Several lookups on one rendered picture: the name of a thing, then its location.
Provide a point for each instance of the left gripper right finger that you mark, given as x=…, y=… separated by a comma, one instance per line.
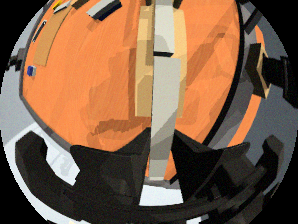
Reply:
x=195, y=166

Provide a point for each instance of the small brown wooden block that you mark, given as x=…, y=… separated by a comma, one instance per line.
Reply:
x=78, y=3

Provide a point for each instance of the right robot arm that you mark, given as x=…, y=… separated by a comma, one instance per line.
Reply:
x=13, y=61

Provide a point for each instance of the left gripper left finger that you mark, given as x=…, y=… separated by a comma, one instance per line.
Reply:
x=131, y=168

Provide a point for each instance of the yellow short cylinder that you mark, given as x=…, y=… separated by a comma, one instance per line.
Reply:
x=57, y=4

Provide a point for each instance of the tan flat board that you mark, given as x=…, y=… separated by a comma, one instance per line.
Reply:
x=49, y=33

